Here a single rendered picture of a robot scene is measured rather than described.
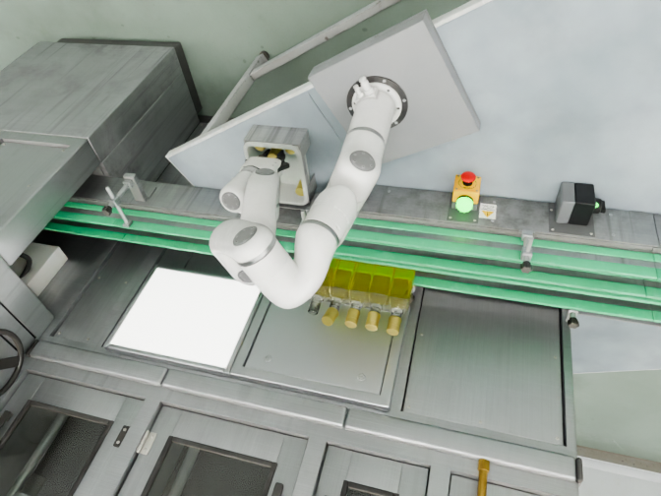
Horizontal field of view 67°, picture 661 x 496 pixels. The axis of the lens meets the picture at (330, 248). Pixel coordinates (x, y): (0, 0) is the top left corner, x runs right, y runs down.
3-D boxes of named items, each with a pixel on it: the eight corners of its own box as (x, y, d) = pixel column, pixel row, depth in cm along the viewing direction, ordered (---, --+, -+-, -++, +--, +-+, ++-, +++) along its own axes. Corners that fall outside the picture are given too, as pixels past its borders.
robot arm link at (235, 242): (311, 232, 110) (273, 179, 102) (306, 296, 92) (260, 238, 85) (250, 261, 114) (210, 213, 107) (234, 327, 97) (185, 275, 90)
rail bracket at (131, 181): (147, 190, 177) (113, 235, 163) (128, 152, 165) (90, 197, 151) (158, 191, 176) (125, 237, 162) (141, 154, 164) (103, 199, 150)
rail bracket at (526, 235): (517, 234, 134) (516, 272, 126) (523, 215, 129) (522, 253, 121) (533, 236, 133) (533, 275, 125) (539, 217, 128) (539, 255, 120)
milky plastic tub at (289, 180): (266, 182, 163) (257, 200, 157) (251, 124, 146) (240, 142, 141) (317, 188, 159) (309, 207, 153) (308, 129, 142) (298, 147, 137)
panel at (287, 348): (157, 269, 178) (106, 350, 156) (154, 263, 175) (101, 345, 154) (409, 310, 156) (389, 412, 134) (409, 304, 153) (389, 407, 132)
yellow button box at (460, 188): (453, 191, 145) (450, 209, 141) (455, 171, 140) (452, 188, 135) (478, 194, 144) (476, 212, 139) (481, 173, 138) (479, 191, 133)
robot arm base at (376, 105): (337, 82, 123) (322, 121, 114) (382, 63, 116) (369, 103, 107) (367, 130, 132) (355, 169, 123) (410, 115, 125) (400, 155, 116)
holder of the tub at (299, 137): (270, 193, 167) (262, 210, 162) (253, 124, 147) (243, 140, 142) (319, 199, 163) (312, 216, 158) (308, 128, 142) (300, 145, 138)
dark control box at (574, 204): (554, 202, 139) (555, 222, 133) (561, 179, 133) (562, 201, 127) (586, 205, 137) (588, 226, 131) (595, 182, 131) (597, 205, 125)
